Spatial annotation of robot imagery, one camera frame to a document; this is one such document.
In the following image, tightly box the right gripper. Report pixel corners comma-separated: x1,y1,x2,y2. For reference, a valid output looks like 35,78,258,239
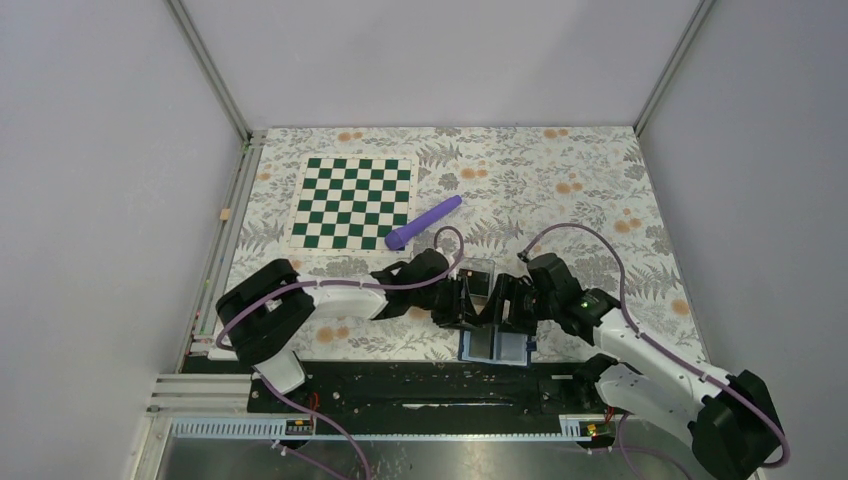
474,272,559,336

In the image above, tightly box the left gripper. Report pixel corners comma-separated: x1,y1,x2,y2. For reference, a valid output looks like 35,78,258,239
412,275,483,332

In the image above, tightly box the blue leather card holder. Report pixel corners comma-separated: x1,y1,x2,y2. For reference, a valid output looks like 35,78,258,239
458,328,536,367

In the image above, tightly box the clear plastic card box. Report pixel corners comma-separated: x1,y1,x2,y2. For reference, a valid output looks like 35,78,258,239
457,258,496,313

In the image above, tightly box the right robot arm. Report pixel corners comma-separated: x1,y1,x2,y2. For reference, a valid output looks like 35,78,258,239
486,253,789,479

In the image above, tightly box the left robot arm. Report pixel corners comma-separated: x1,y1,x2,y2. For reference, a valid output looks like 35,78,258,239
215,248,462,411

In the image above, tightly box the purple cylindrical tube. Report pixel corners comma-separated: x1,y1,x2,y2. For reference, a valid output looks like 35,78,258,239
384,195,462,251

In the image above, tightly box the floral tablecloth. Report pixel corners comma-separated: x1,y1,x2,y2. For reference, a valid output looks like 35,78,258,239
225,126,704,357

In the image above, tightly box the green white chessboard mat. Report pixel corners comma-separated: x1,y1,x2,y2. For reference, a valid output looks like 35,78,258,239
281,156,419,258

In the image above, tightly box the white slotted cable duct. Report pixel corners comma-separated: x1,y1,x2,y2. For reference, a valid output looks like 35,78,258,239
172,417,617,443

